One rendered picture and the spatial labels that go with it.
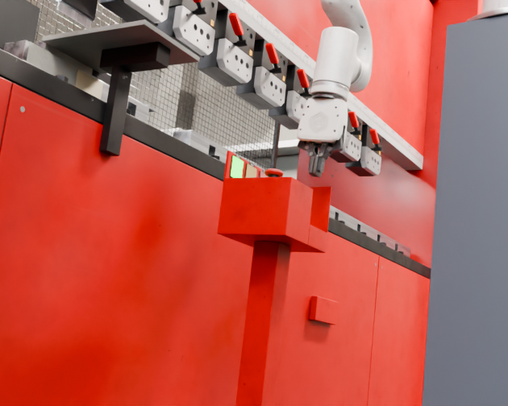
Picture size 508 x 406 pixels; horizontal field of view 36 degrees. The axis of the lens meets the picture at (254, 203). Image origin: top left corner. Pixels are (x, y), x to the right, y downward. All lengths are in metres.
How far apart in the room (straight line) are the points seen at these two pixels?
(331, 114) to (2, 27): 1.01
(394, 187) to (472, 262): 2.37
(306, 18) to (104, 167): 1.22
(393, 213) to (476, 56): 2.28
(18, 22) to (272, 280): 1.13
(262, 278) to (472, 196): 0.54
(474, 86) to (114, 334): 0.83
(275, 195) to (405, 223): 2.01
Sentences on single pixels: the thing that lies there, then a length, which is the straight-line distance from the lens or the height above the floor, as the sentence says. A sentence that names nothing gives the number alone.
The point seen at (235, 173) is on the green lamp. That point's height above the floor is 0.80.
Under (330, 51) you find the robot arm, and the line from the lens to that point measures 1.74.
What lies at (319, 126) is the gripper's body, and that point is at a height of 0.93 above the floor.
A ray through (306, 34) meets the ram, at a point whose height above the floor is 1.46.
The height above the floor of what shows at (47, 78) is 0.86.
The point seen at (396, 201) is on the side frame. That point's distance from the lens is 3.56.
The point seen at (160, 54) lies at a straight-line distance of 1.52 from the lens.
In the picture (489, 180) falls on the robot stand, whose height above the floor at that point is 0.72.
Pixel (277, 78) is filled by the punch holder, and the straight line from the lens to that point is 2.36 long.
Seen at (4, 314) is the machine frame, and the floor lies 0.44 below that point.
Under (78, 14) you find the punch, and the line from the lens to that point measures 1.75.
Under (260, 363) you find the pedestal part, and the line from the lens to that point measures 1.59.
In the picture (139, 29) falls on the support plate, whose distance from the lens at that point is 1.49.
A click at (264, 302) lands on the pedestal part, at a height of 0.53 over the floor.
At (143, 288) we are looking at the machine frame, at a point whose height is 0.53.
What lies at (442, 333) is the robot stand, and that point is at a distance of 1.23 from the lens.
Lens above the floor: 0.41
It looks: 12 degrees up
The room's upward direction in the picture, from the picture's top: 7 degrees clockwise
